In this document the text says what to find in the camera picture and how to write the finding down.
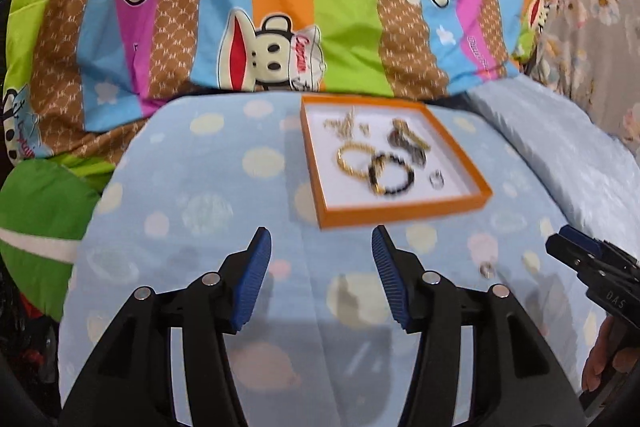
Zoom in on dark bead bracelet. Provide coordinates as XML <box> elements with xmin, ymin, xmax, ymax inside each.
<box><xmin>367</xmin><ymin>151</ymin><xmax>417</xmax><ymax>197</ymax></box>

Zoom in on pale blue quilt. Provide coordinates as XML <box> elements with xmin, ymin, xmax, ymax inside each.
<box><xmin>465</xmin><ymin>73</ymin><xmax>640</xmax><ymax>260</ymax></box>

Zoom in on person's right hand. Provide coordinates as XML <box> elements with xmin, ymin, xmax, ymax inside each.
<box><xmin>581</xmin><ymin>316</ymin><xmax>627</xmax><ymax>393</ymax></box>

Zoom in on orange shallow box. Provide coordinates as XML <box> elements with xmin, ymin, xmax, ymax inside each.
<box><xmin>300</xmin><ymin>95</ymin><xmax>494</xmax><ymax>231</ymax></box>

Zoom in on green cushion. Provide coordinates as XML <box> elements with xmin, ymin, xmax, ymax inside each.
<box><xmin>0</xmin><ymin>158</ymin><xmax>102</xmax><ymax>324</ymax></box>

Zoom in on gold bangle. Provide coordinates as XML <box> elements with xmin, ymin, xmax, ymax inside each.
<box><xmin>335</xmin><ymin>141</ymin><xmax>382</xmax><ymax>181</ymax></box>

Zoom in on silver wristwatch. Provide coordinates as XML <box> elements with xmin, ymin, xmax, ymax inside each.
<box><xmin>387</xmin><ymin>130</ymin><xmax>430</xmax><ymax>166</ymax></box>

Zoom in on dark cloth pile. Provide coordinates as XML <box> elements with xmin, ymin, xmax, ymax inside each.
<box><xmin>0</xmin><ymin>277</ymin><xmax>67</xmax><ymax>410</ymax></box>

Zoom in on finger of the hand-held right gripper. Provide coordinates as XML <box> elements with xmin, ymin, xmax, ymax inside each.
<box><xmin>545</xmin><ymin>233</ymin><xmax>593</xmax><ymax>280</ymax></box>
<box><xmin>558</xmin><ymin>226</ymin><xmax>639</xmax><ymax>269</ymax></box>

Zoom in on gold wristwatch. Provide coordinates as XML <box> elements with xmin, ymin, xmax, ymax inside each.
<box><xmin>392</xmin><ymin>119</ymin><xmax>432</xmax><ymax>154</ymax></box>

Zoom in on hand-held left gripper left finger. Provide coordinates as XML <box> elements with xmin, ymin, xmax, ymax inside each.
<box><xmin>59</xmin><ymin>227</ymin><xmax>273</xmax><ymax>427</ymax></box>

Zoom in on light blue planet sheet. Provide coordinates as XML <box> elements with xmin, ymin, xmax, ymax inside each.
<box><xmin>57</xmin><ymin>93</ymin><xmax>623</xmax><ymax>427</ymax></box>

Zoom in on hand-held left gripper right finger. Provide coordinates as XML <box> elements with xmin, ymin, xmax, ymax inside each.
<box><xmin>371</xmin><ymin>224</ymin><xmax>588</xmax><ymax>427</ymax></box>

